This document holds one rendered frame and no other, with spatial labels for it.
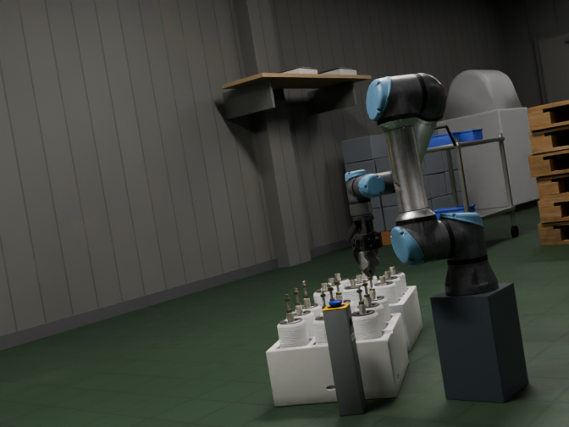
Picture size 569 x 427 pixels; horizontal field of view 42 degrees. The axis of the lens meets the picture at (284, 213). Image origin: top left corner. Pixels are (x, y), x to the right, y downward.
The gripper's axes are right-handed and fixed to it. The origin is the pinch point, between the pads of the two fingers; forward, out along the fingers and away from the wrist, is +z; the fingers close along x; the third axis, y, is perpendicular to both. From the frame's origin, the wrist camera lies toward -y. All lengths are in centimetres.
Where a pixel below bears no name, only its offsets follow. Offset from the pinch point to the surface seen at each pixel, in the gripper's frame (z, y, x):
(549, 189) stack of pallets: -3, -179, 224
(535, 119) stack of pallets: -50, -176, 219
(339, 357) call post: 17.3, 34.5, -29.1
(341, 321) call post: 6.8, 35.7, -27.3
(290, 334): 12.2, 10.8, -35.2
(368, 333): 14.6, 24.7, -14.6
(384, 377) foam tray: 27.8, 29.3, -13.7
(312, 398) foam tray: 32.4, 16.0, -33.0
